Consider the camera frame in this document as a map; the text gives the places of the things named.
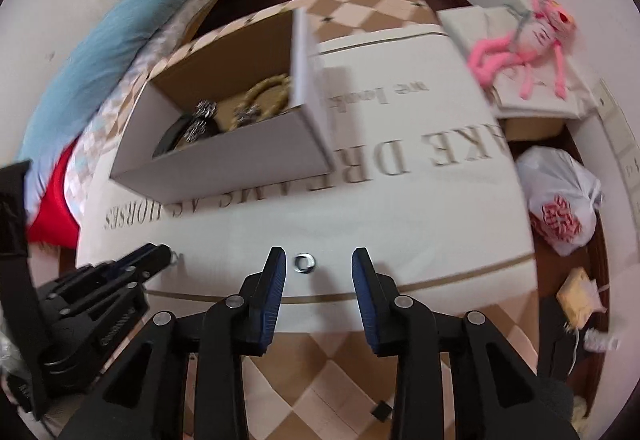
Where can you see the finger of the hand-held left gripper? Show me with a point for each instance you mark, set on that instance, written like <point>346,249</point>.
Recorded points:
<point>90,290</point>
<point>145,257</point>

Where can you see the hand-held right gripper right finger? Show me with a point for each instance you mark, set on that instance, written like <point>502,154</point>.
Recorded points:
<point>362,295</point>

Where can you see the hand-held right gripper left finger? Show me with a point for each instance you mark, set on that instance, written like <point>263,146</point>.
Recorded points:
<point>272,292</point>

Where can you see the white cardboard box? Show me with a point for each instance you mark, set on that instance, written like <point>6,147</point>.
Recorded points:
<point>225,169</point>

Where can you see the red blanket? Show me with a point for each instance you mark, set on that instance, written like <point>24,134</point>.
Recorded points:
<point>55,210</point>

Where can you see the diamond pattern printed tablecloth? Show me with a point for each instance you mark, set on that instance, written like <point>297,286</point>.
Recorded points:
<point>425,220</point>

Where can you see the yellow packet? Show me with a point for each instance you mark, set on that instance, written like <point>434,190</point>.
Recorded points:
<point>577,292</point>

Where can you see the white plastic bag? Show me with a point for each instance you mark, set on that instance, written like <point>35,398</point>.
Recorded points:
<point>550,180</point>

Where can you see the black fleece clothing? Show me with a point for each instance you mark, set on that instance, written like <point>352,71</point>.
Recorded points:
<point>557,400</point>

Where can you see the light blue quilt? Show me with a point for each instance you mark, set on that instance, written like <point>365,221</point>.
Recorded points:
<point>125,34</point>

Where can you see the small white device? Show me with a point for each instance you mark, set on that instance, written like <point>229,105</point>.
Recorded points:
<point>600,342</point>

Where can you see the pink plush toy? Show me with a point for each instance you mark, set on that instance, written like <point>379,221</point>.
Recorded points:
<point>540,34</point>

